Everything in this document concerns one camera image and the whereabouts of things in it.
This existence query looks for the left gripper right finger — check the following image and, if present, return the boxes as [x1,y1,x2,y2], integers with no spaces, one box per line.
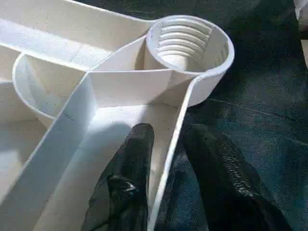
[184,123,292,231]

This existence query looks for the black work mat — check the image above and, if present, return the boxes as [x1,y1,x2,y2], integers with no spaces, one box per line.
[134,0,308,231]

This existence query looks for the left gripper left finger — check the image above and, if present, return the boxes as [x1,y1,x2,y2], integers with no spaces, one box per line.
[86,122,155,231]

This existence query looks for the white plastic table top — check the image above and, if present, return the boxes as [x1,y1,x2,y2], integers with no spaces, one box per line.
[0,0,235,231]

